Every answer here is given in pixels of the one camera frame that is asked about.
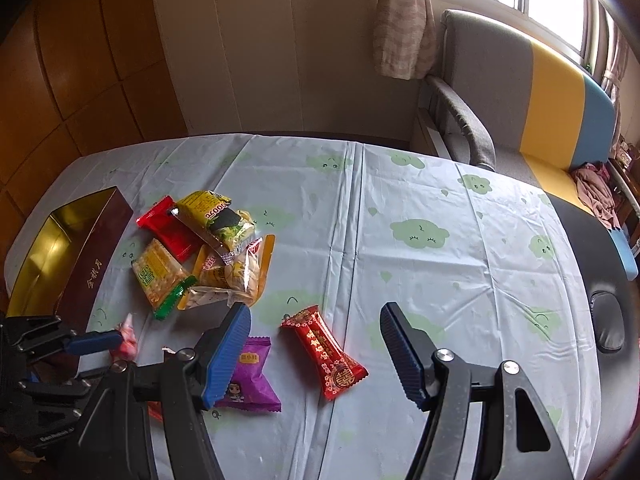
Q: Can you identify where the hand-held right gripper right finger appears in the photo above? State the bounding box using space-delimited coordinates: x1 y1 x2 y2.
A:
379 301 574 480

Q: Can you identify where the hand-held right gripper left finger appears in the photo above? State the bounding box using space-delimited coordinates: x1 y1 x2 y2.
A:
65 302 252 480

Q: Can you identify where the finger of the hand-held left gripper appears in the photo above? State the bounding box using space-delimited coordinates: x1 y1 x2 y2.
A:
10 369 103 413
4 314 124 359

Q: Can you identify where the pink candy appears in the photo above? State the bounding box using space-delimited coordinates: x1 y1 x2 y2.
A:
114 312 139 363

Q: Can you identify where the purple snack packet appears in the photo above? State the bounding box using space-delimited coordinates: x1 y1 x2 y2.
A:
215 336 282 413

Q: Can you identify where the red patterned snack packet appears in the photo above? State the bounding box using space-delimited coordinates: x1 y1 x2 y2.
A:
280 305 369 402

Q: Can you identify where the maroon box with gold inside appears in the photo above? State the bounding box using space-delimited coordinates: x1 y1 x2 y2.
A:
7 186 135 328

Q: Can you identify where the green yellow cracker packet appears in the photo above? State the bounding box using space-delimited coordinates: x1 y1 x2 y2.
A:
131 239 197 321

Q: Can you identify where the plain red snack packet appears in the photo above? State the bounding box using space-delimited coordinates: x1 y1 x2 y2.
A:
136 196 201 263

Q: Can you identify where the clear orange-edged snack packet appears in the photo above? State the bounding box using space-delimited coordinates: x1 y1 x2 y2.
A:
222 234 277 308
177 284 242 312
192 244 236 288

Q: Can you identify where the yellow and black snack packet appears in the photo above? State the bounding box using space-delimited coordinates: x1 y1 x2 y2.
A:
170 190 257 256

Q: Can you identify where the black padded headrest cushion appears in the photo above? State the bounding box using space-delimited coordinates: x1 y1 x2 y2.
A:
586 290 626 352

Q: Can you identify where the pink crumpled cloth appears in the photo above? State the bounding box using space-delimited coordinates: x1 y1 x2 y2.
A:
571 161 624 231

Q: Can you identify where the wooden wardrobe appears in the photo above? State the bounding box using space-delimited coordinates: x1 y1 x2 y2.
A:
0 0 190 211

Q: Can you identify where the grey yellow blue sofa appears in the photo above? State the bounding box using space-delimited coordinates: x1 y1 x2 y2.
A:
410 9 640 281

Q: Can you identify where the pink checked curtain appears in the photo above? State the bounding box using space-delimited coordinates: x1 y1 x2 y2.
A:
600 35 632 103
372 0 436 80

